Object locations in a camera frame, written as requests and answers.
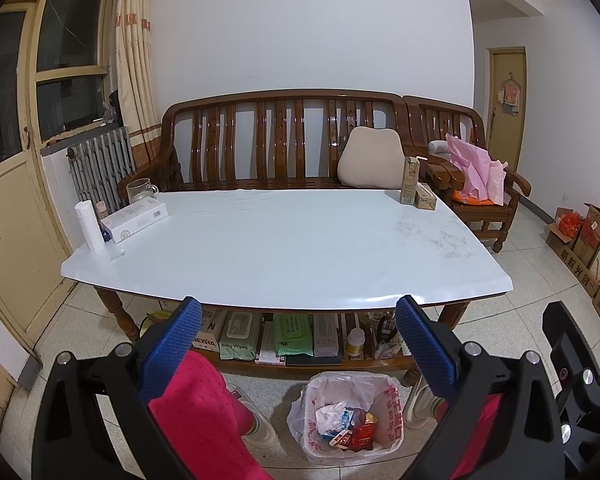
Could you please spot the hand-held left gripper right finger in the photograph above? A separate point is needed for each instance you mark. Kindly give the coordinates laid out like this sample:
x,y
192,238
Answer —
x,y
425,352

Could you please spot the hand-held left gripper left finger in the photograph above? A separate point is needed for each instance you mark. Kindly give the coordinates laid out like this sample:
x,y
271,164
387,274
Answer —
x,y
172,345

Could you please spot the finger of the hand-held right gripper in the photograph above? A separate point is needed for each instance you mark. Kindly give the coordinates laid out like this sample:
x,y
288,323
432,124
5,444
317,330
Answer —
x,y
570,345

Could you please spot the bin with white plastic bag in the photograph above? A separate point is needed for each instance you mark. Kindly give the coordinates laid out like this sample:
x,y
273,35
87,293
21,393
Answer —
x,y
390,410

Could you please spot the blue white medicine box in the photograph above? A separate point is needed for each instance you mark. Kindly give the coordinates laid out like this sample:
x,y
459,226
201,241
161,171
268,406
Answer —
x,y
347,417

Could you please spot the red cigarette box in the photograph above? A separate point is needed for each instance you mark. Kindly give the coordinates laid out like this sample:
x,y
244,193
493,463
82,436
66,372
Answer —
x,y
362,435

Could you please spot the white tissue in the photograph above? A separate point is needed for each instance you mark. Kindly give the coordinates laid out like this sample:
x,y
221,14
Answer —
x,y
330,417

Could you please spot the green yellow bag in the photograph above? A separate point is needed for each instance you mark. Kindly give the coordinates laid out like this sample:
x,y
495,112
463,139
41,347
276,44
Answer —
x,y
155,325

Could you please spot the white red lettered box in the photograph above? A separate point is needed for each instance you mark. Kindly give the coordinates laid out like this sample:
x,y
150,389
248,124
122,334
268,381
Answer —
x,y
205,332

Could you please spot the white slipper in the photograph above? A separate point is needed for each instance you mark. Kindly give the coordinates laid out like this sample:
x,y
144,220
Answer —
x,y
422,410
262,432

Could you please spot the beige wipes pack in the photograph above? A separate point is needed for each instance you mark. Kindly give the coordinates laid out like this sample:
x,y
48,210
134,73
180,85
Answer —
x,y
240,335

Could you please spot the white pill bottle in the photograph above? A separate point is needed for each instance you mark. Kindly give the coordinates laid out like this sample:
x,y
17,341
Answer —
x,y
355,345

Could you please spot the pink cloth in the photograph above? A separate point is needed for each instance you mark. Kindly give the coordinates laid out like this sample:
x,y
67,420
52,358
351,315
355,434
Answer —
x,y
200,410

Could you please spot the person's right leg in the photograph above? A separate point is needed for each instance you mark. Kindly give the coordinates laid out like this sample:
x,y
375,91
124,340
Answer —
x,y
480,425

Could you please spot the pink white flat box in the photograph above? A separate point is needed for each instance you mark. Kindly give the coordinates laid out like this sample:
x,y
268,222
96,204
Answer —
x,y
267,345

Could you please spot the white upright box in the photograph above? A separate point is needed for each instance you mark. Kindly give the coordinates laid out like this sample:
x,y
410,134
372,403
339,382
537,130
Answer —
x,y
327,335

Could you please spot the small blue capped bottle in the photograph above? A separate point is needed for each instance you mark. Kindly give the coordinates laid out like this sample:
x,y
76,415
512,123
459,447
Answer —
x,y
111,247

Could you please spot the green wipes pack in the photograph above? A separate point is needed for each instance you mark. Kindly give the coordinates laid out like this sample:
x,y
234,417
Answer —
x,y
292,335

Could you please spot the red plastic bag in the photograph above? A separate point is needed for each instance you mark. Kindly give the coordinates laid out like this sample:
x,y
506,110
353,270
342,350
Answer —
x,y
570,224

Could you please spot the long white box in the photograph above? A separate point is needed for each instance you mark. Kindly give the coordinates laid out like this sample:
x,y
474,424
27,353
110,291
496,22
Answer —
x,y
135,217

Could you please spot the wooden coffee table white top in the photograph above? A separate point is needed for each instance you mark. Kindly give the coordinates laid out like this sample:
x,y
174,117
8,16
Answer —
x,y
280,250

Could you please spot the brown wooden armchair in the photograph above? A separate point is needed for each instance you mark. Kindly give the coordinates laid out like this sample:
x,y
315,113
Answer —
x,y
485,220

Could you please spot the white tube bottle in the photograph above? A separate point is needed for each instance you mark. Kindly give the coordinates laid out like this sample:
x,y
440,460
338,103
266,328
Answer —
x,y
90,225

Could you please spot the small beige drink carton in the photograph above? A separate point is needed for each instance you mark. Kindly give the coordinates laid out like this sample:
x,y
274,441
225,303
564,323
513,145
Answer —
x,y
425,200

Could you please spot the small pink bottle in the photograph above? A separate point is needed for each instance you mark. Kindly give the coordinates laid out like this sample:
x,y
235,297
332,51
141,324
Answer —
x,y
101,209

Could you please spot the clear glass mug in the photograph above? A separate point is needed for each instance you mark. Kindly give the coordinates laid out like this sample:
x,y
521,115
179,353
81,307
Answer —
x,y
139,191

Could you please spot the orange seat cushion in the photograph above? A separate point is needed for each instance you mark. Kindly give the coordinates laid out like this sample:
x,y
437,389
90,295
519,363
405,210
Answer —
x,y
467,199

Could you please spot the tall beige drink carton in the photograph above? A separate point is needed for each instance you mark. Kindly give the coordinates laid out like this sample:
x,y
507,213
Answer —
x,y
409,185

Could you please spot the pink plastic bag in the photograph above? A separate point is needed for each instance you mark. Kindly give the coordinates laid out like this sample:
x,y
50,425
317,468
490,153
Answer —
x,y
480,175

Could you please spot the yellow balcony door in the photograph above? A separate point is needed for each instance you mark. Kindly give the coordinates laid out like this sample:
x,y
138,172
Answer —
x,y
15,240

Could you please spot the grey radiator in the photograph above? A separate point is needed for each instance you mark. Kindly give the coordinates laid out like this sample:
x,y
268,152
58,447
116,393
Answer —
x,y
105,160

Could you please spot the beige cushion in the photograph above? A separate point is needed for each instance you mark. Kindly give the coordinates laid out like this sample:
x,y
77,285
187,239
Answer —
x,y
370,160

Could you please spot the grey rolled cloth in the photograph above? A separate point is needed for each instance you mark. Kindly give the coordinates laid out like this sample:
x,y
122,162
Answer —
x,y
437,146

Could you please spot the yellow interior door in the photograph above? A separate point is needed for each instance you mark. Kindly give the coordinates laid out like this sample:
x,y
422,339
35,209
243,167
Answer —
x,y
510,145

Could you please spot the hanging clothes on hanger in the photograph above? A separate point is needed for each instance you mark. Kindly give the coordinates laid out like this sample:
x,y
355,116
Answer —
x,y
510,97

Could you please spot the brown wooden sofa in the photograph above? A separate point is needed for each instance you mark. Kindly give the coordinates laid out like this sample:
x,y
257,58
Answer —
x,y
280,96

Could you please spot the beige curtain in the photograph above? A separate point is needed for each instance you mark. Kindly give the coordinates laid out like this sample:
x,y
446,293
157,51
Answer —
x,y
135,60

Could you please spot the yellow framed window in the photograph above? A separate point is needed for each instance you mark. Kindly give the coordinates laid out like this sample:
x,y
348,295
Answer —
x,y
70,25

